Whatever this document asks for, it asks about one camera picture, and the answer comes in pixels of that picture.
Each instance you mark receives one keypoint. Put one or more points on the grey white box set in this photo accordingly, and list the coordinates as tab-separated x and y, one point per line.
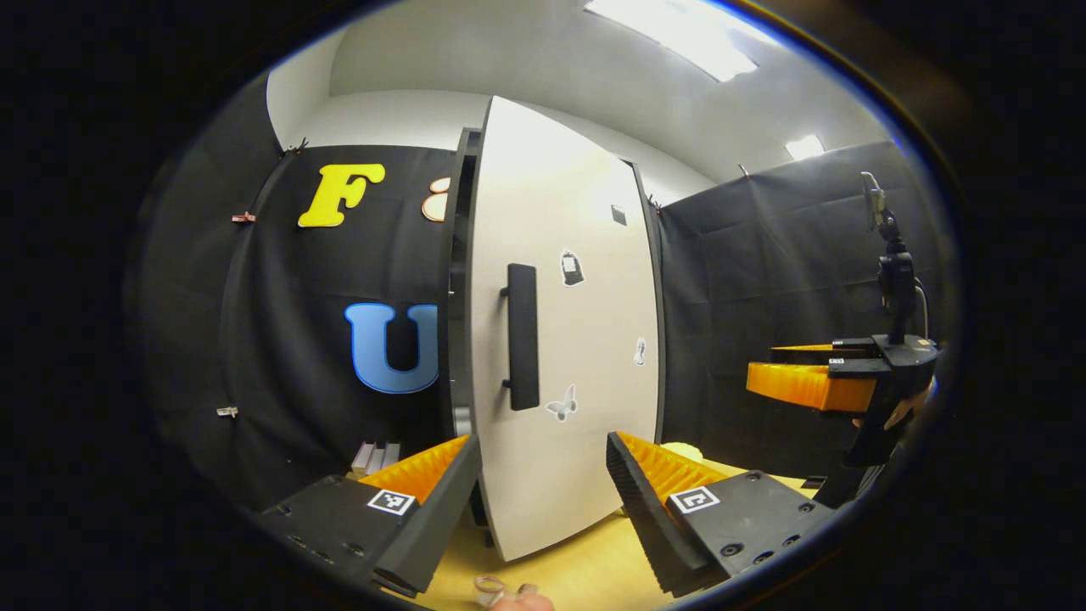
376	456

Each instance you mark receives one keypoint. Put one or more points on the beige cabinet door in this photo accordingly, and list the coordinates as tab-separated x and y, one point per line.
560	212

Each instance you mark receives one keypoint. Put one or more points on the dark grey cabinet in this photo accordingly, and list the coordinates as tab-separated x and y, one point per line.
458	255

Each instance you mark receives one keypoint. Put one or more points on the clear plastic bottle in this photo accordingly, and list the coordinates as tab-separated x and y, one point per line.
490	587

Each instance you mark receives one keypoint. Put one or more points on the yellow round sponge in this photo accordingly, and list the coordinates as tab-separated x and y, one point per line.
683	451

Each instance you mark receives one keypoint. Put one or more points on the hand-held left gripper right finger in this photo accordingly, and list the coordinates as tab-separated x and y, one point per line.
649	526

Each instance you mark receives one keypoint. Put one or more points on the long ceiling light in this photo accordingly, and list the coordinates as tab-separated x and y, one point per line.
679	34

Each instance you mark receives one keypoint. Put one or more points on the small ceiling light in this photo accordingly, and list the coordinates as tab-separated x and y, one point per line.
804	147

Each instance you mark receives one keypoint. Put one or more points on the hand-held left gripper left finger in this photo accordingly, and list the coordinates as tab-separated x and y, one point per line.
437	526

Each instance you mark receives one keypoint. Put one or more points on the copper clip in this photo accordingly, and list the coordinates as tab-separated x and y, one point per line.
243	217

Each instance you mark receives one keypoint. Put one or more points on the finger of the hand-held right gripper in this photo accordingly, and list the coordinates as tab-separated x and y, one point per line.
848	366
857	346

